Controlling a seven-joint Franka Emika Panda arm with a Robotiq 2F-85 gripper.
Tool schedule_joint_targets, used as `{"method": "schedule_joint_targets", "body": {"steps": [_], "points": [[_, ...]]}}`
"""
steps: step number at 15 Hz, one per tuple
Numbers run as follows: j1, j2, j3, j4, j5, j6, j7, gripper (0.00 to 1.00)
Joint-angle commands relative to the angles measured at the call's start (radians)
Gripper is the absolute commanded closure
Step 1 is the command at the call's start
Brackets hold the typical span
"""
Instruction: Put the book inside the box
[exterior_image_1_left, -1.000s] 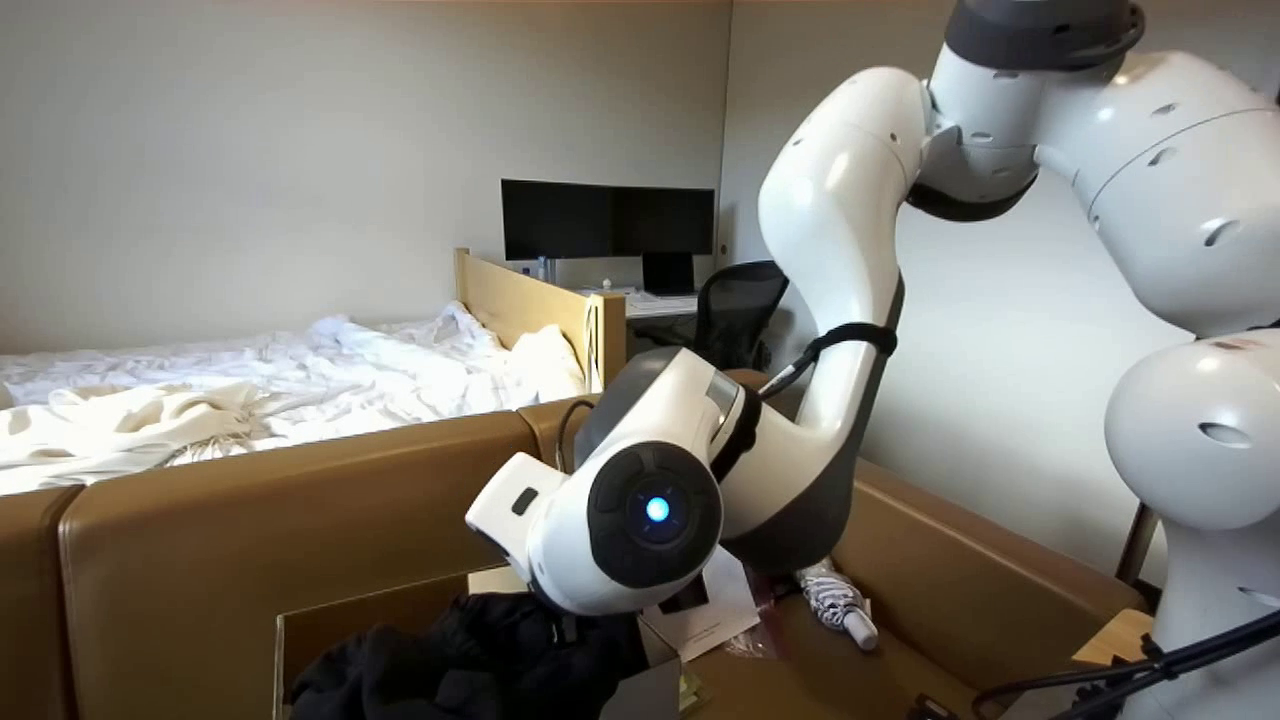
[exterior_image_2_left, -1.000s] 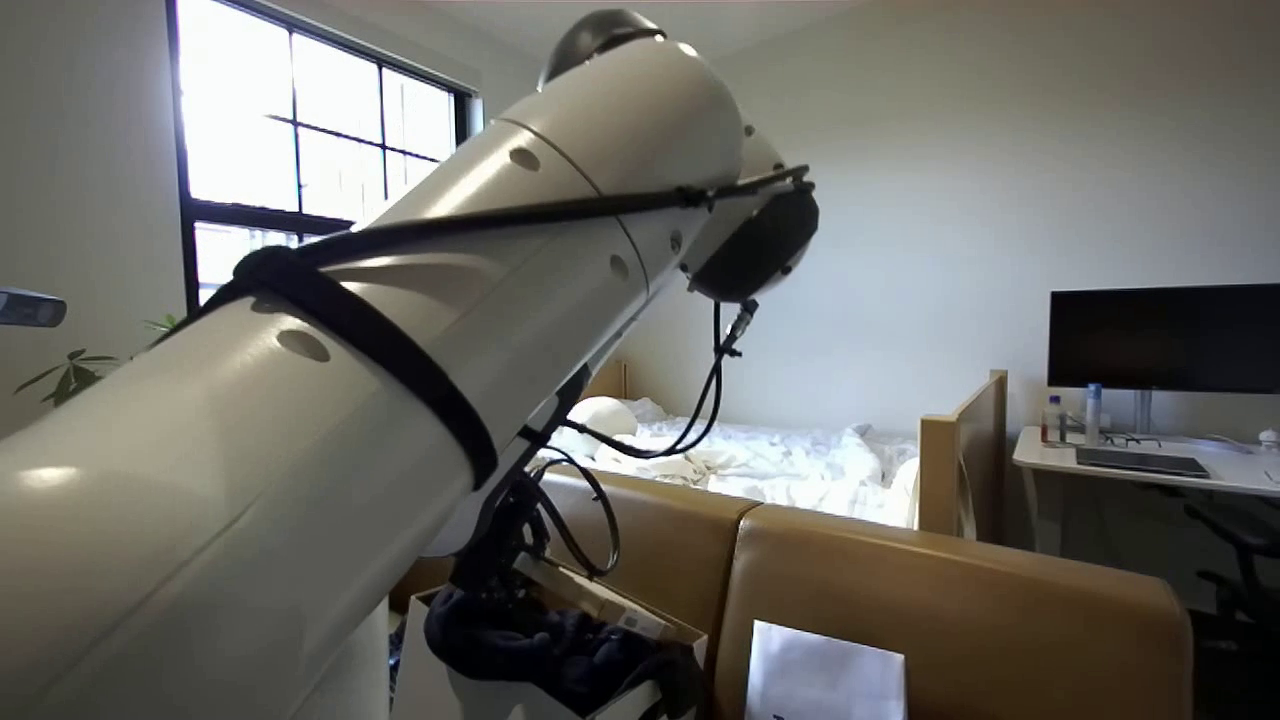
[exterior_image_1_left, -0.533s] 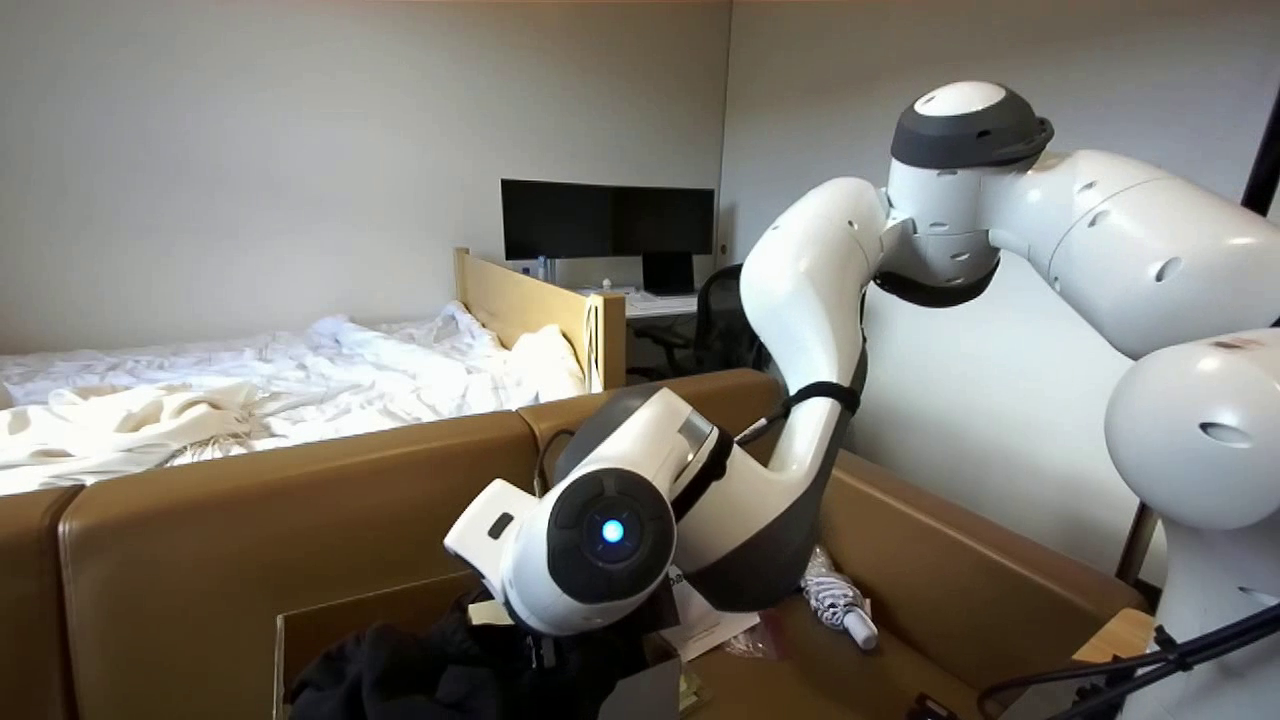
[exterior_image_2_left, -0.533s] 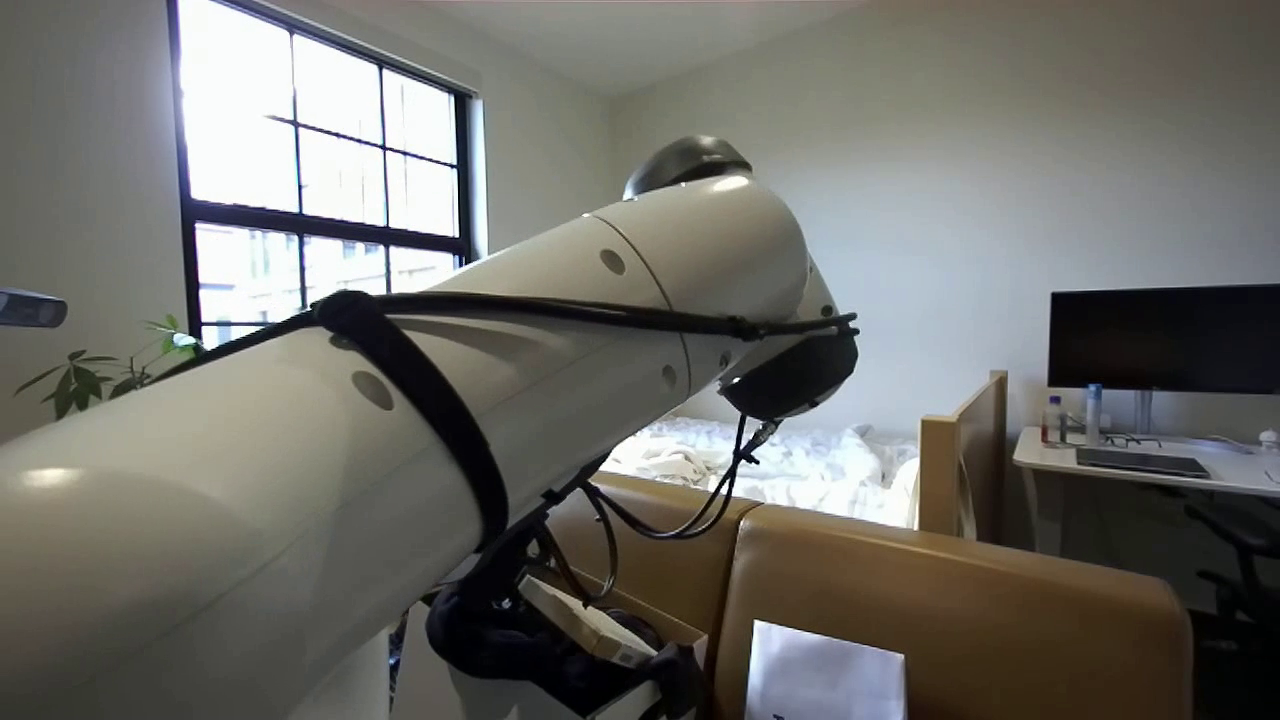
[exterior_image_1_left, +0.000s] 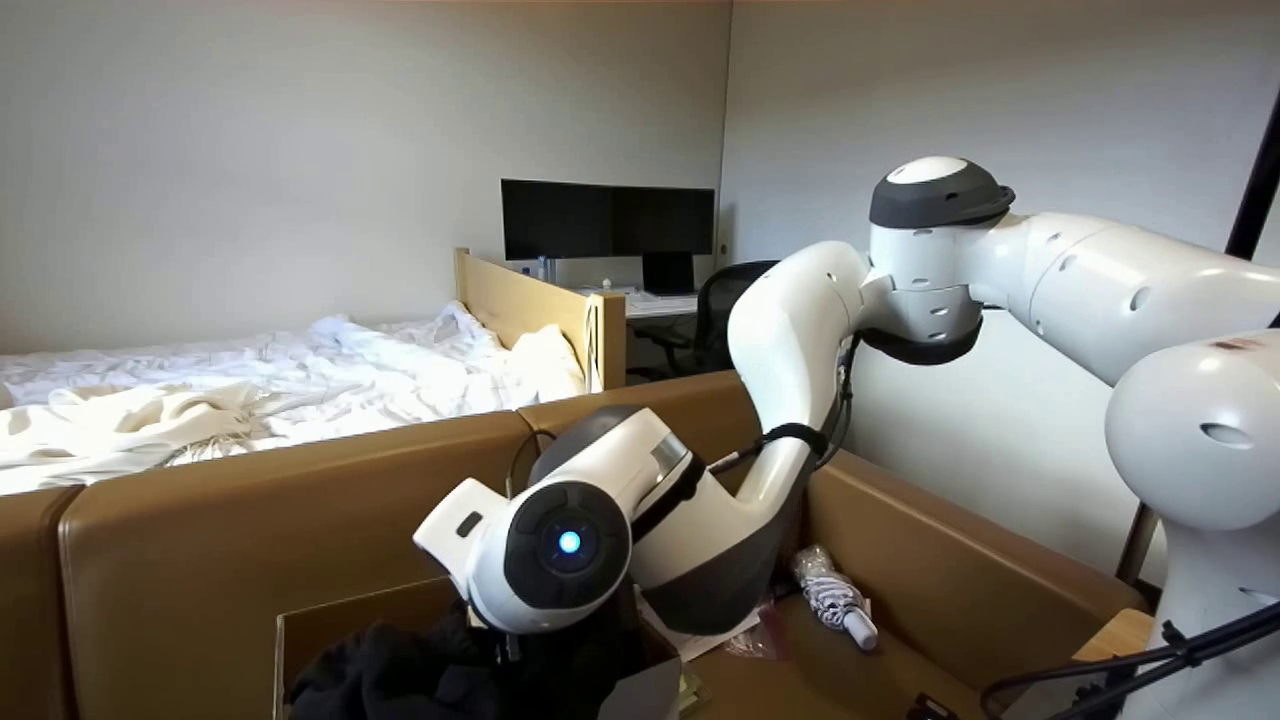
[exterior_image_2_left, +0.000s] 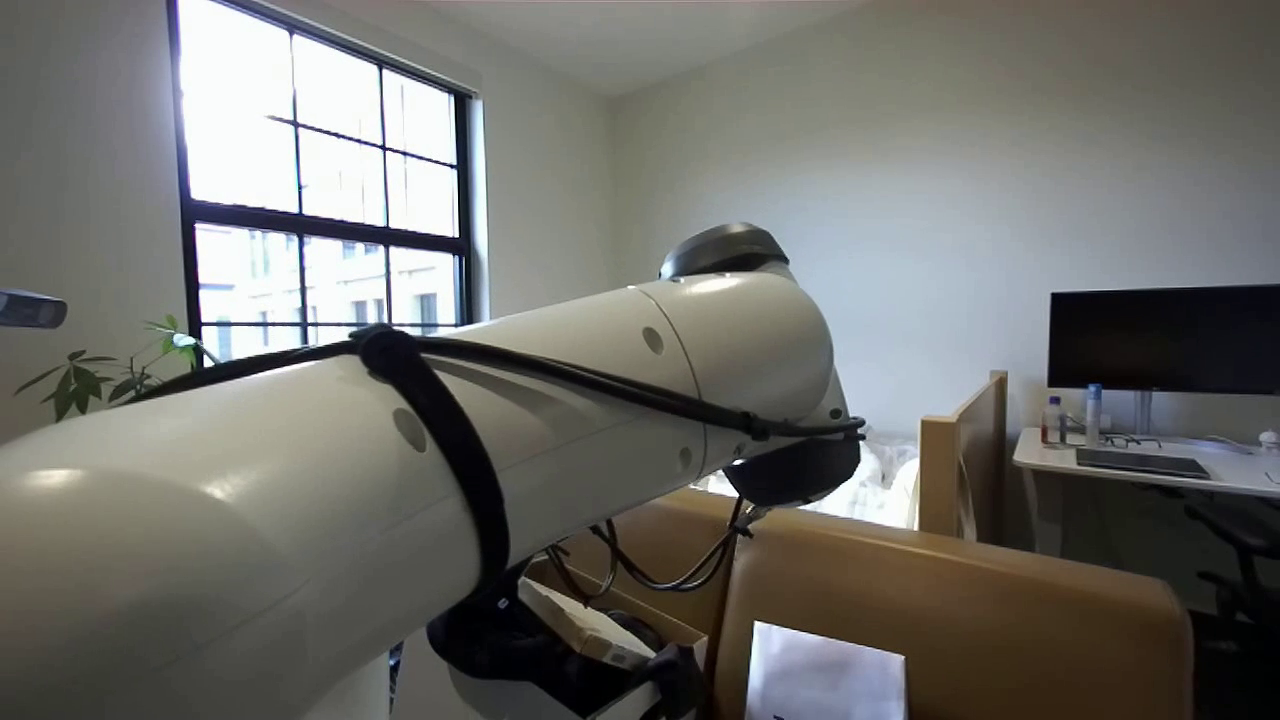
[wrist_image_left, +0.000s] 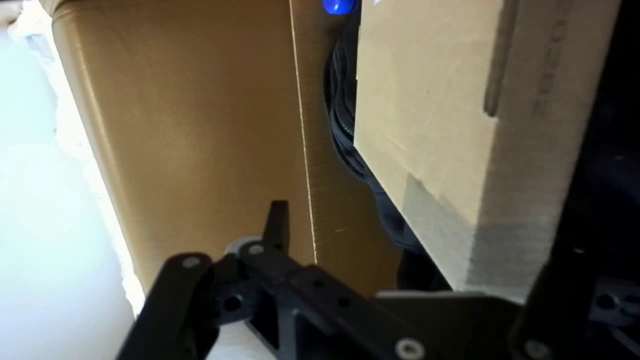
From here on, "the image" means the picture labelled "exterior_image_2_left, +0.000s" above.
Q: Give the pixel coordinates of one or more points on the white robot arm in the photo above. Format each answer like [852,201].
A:
[266,533]

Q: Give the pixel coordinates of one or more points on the tan cardboard box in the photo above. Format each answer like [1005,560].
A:
[1003,624]

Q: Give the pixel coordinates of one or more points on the wooden bed footboard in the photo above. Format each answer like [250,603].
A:
[966,465]

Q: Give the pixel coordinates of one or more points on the black garment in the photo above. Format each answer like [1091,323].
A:
[535,684]

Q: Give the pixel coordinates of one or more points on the white paper sign with text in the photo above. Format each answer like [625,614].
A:
[826,672]

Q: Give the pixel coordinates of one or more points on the black framed window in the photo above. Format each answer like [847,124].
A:
[321,135]

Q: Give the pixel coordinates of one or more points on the dark small bottle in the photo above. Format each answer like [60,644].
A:
[1054,423]

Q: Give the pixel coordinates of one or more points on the clear blue bottle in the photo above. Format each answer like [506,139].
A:
[1092,408]

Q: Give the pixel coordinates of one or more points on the dark keyboard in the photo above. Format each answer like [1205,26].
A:
[1141,460]

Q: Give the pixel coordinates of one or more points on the black wide monitor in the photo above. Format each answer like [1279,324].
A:
[1162,337]

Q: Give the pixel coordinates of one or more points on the green leafy plant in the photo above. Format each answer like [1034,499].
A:
[83,381]

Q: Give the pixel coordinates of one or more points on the white desk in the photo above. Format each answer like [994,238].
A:
[1240,471]

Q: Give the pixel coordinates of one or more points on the small gray device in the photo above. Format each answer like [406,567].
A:
[27,310]

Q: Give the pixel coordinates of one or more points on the black office chair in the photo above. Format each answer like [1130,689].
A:
[1245,586]

